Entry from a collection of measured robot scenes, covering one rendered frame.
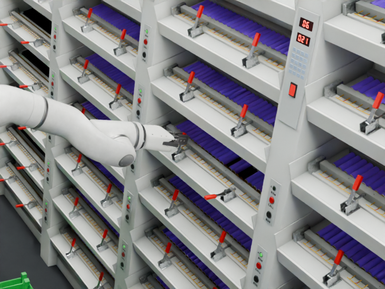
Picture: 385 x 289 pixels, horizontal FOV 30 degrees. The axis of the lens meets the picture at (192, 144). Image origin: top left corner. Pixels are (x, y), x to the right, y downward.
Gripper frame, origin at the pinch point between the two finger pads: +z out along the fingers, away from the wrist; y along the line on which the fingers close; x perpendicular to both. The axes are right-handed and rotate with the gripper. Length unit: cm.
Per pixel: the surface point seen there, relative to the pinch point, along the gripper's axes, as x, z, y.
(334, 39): 48, -9, 55
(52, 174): -55, 8, -88
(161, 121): -1.6, 4.4, -17.7
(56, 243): -86, 14, -82
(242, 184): -2.2, 4.9, 27.1
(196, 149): -2.2, 5.0, 3.1
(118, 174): -27.8, 2.9, -32.1
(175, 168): -9.6, 0.3, 1.2
